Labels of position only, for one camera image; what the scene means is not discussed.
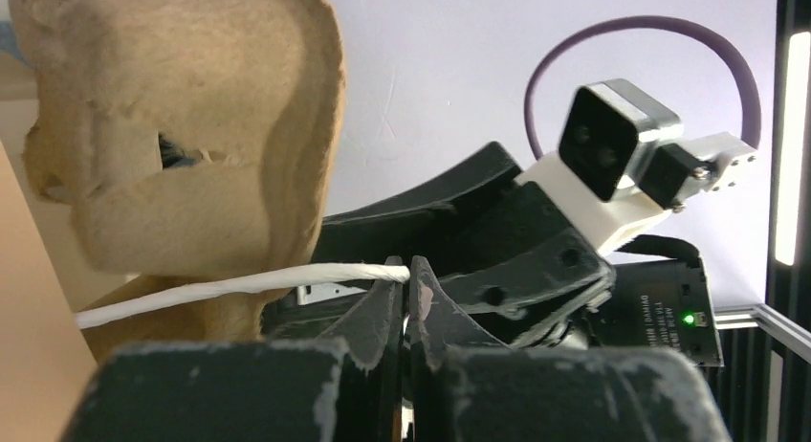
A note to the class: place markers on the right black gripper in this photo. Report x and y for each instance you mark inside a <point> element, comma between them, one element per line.
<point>521,270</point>

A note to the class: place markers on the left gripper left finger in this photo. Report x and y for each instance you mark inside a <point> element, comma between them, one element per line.
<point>343,384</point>

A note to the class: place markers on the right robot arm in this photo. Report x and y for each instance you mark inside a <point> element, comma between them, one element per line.
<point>663,302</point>

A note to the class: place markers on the brown paper bag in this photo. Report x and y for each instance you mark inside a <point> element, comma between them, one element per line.
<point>45,363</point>

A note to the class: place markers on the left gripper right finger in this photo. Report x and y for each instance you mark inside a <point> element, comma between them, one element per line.
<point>468,386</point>

